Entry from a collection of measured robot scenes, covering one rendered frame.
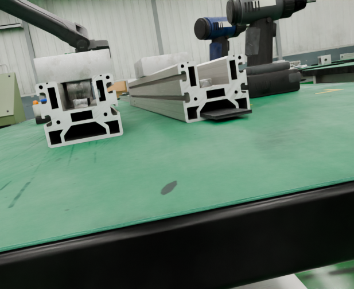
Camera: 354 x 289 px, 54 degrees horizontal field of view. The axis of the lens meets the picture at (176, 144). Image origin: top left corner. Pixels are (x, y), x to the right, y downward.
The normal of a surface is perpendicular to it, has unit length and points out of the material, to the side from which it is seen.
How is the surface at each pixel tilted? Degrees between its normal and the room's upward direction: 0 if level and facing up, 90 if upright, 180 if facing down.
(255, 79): 90
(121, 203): 0
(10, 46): 90
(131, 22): 90
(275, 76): 90
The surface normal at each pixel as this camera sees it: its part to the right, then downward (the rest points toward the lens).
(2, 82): 0.03, -0.58
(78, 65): 0.22, 0.14
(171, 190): -0.15, -0.97
